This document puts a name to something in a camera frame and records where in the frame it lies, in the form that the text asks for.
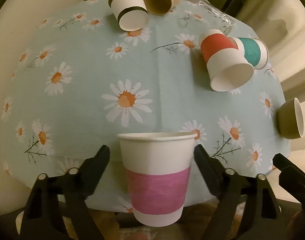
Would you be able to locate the olive ceramic mug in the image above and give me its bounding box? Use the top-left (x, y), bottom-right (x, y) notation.
top-left (277, 98), bottom-right (304, 140)

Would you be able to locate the pink band paper cup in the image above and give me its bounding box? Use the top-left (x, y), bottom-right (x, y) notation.
top-left (118, 132), bottom-right (197, 227)

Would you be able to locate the red band paper cup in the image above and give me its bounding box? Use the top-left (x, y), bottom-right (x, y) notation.
top-left (199, 29), bottom-right (254, 92)

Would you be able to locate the teal band paper cup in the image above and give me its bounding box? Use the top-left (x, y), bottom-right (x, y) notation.
top-left (229, 37), bottom-right (269, 70)

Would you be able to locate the black band paper cup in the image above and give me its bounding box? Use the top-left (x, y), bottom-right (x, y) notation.
top-left (108, 0), bottom-right (149, 32)

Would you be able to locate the brown kraft paper cup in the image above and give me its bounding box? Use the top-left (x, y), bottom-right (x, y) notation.
top-left (144, 0), bottom-right (181, 15)

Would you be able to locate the daisy print blue tablecloth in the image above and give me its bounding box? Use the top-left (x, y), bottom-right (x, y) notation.
top-left (1, 0), bottom-right (290, 213)

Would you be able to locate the cream curtain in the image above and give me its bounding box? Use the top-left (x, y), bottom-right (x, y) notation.
top-left (236, 0), bottom-right (305, 151)

